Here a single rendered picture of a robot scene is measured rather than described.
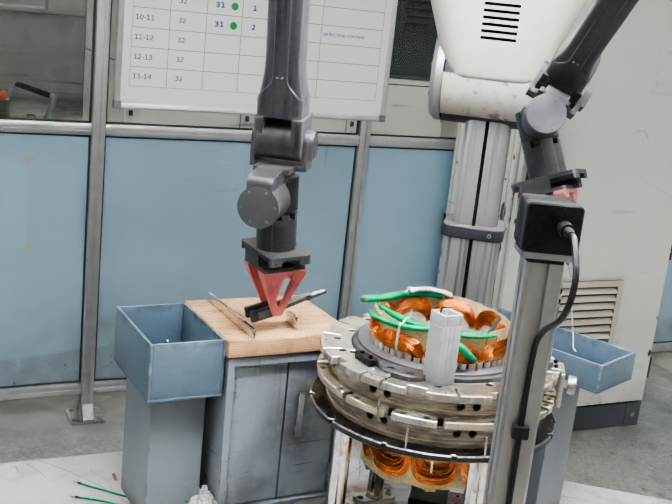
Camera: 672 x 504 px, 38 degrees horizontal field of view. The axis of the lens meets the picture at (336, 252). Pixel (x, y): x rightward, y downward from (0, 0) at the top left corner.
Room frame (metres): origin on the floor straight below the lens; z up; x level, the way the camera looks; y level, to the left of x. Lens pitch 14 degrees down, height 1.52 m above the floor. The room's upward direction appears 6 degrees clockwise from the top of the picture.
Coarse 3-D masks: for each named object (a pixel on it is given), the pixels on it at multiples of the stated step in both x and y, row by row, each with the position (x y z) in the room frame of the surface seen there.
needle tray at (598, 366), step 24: (504, 312) 1.56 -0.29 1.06; (576, 336) 1.47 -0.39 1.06; (576, 360) 1.36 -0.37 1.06; (600, 360) 1.44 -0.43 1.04; (624, 360) 1.38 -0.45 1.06; (576, 384) 1.35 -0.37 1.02; (600, 384) 1.33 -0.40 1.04; (552, 408) 1.39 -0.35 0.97; (552, 456) 1.41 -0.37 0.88; (552, 480) 1.42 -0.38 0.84
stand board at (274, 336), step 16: (192, 304) 1.41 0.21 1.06; (208, 304) 1.42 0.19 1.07; (240, 304) 1.44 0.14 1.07; (304, 304) 1.47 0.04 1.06; (208, 320) 1.35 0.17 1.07; (224, 320) 1.35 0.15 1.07; (272, 320) 1.38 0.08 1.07; (304, 320) 1.39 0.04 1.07; (320, 320) 1.40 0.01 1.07; (336, 320) 1.41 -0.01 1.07; (224, 336) 1.28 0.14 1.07; (240, 336) 1.29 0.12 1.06; (256, 336) 1.30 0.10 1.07; (272, 336) 1.31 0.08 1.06; (288, 336) 1.31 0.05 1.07; (304, 336) 1.32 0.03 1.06; (320, 336) 1.33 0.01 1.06; (240, 352) 1.27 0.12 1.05; (256, 352) 1.28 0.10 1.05; (272, 352) 1.29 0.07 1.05; (288, 352) 1.31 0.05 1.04
